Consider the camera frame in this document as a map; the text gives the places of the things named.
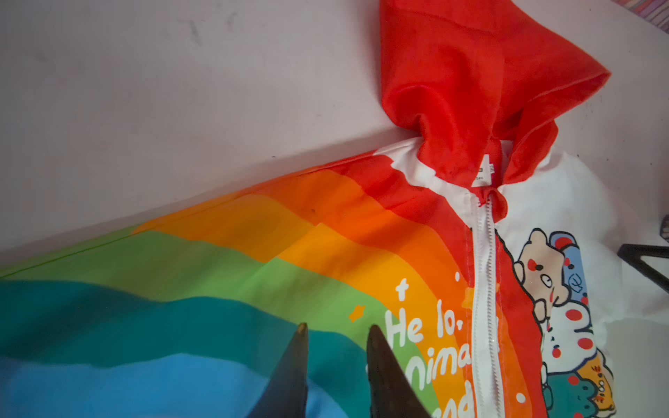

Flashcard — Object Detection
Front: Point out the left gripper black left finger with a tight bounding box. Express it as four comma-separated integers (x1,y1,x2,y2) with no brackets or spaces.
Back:
248,323,309,418

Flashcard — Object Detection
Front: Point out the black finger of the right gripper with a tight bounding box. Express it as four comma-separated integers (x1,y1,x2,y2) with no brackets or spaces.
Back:
617,243,669,294

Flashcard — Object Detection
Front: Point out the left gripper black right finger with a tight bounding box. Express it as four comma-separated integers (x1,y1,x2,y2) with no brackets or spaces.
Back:
366,325,430,418

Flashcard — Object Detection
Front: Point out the rainbow red white kids jacket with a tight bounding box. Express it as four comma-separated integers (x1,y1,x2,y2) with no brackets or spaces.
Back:
0,0,669,418

